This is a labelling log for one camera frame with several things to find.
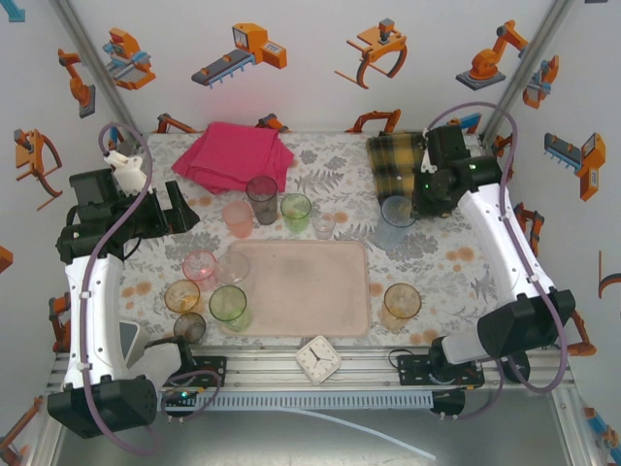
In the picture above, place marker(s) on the aluminium table frame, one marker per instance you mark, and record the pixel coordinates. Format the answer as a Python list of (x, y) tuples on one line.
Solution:
[(262, 369)]

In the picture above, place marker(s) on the tall green plastic glass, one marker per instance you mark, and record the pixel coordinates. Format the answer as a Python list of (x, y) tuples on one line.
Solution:
[(227, 306)]

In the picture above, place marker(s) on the small clear plastic glass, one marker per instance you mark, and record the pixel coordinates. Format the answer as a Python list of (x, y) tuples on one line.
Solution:
[(323, 227)]

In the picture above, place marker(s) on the aluminium corner post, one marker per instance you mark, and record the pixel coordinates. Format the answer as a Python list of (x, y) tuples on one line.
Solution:
[(93, 63), (530, 63)]

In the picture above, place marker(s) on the tall amber plastic glass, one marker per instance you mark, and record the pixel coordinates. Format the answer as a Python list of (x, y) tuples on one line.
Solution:
[(402, 303)]

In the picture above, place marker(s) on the short grey plastic glass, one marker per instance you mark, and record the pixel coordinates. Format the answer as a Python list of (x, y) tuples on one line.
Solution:
[(189, 327)]

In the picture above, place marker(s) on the floral patterned tablecloth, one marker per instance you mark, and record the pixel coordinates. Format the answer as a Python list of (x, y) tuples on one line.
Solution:
[(330, 160)]

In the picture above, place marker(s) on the pink plastic tray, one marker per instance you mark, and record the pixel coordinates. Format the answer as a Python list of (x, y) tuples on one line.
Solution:
[(301, 291)]

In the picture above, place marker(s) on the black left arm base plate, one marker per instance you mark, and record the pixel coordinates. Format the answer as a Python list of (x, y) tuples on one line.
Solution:
[(213, 369)]

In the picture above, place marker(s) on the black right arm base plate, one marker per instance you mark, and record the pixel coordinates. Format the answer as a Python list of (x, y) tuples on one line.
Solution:
[(412, 371)]

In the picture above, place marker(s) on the black connector box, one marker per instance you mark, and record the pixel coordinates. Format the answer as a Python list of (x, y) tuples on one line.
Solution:
[(448, 403)]

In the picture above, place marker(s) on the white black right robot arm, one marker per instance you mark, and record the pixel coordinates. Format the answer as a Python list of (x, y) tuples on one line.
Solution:
[(500, 242)]

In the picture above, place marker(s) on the salmon orange plastic glass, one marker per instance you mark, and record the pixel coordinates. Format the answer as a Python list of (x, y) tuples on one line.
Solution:
[(238, 221)]

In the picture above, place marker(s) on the yellow black plaid cloth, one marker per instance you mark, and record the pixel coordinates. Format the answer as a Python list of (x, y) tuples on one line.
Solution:
[(393, 160)]

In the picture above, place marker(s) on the folded magenta cloth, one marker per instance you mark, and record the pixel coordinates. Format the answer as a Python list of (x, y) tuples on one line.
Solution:
[(228, 155)]

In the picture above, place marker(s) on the short amber plastic glass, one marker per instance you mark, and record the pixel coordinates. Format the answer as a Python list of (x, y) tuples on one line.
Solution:
[(182, 296)]

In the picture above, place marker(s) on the white square clock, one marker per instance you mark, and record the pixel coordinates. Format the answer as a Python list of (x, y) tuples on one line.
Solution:
[(317, 360)]

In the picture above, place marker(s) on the tall grey plastic glass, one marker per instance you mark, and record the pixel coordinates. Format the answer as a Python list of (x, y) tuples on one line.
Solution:
[(262, 201)]

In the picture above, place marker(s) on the circuit board with green light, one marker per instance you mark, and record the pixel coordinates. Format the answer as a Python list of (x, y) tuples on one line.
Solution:
[(182, 395)]

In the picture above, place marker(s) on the blue plastic glass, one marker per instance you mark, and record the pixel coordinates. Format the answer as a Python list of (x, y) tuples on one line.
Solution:
[(390, 228)]

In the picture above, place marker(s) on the short green plastic glass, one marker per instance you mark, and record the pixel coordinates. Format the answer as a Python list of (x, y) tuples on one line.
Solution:
[(296, 213)]

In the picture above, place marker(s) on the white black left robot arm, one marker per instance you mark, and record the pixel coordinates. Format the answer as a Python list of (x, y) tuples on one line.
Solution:
[(94, 315)]

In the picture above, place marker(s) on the pink plastic glass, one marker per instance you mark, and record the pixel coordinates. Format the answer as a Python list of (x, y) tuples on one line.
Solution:
[(200, 269)]

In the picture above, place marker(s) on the black computer mouse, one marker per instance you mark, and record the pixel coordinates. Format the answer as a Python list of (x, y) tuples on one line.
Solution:
[(516, 375)]

